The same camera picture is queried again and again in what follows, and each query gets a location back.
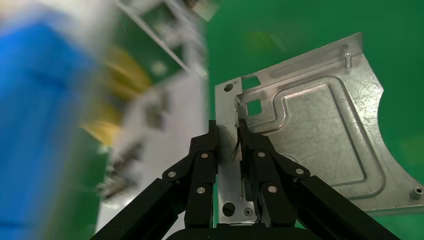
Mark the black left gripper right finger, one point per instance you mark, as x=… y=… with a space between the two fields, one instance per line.
x=265 y=172

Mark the stamped metal plate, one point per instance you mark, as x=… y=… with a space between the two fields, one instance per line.
x=314 y=126

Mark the green table cloth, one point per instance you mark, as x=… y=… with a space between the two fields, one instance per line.
x=331 y=20

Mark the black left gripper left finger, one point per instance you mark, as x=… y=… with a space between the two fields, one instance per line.
x=202 y=172

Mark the blue plastic bin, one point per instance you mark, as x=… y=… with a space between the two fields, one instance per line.
x=33 y=116

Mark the yellow tape roll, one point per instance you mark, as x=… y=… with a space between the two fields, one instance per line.
x=129 y=76

